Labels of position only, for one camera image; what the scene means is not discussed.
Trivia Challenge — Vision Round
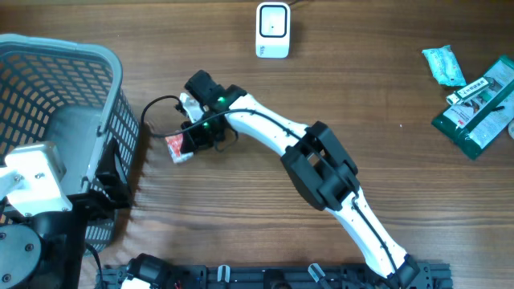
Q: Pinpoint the orange Kleenex tissue pack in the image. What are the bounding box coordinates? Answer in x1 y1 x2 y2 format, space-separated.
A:
165 134 194 164

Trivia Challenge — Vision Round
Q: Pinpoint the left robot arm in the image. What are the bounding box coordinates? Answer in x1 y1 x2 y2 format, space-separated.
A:
1 140 133 288

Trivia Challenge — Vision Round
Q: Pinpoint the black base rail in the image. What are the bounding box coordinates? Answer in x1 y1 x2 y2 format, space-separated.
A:
95 263 454 289

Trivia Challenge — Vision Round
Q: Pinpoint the green 3M gloves package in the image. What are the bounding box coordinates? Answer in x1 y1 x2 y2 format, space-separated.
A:
432 55 513 160

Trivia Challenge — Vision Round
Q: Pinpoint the green lidded jar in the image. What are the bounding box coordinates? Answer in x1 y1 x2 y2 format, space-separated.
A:
508 120 514 139

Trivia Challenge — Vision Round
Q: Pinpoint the grey plastic mesh basket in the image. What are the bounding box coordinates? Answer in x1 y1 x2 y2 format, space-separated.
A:
1 34 139 250

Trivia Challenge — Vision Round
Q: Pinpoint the green Axe Brand box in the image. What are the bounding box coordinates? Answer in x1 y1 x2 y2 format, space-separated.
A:
446 76 495 105

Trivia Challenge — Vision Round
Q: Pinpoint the light green wipes pack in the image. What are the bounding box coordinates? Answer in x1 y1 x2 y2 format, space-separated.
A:
422 45 467 87

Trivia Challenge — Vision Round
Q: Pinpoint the white barcode scanner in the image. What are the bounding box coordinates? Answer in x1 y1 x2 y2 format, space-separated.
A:
255 2 292 59

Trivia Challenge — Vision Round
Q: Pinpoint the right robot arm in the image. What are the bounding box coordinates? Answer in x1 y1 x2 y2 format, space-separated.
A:
181 70 420 288

